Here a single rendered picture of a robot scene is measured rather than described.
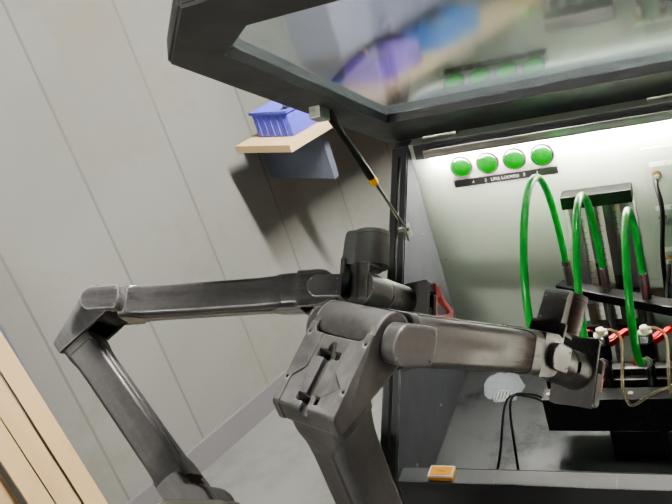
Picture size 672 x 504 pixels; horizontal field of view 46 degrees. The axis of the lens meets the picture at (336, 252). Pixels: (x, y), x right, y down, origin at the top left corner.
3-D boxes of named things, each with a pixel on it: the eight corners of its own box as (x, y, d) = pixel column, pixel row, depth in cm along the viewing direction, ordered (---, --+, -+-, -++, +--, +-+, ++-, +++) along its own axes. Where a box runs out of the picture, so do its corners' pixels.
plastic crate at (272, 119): (311, 107, 346) (303, 82, 342) (350, 104, 330) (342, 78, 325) (256, 138, 326) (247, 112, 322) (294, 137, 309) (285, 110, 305)
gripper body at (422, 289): (387, 292, 135) (357, 281, 130) (435, 281, 128) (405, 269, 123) (386, 329, 133) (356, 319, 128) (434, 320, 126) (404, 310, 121)
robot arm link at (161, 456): (68, 343, 140) (34, 330, 131) (126, 292, 140) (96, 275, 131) (209, 551, 122) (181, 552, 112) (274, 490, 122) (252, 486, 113)
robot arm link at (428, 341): (300, 351, 78) (390, 376, 71) (310, 294, 78) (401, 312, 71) (500, 363, 111) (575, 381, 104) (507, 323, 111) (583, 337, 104)
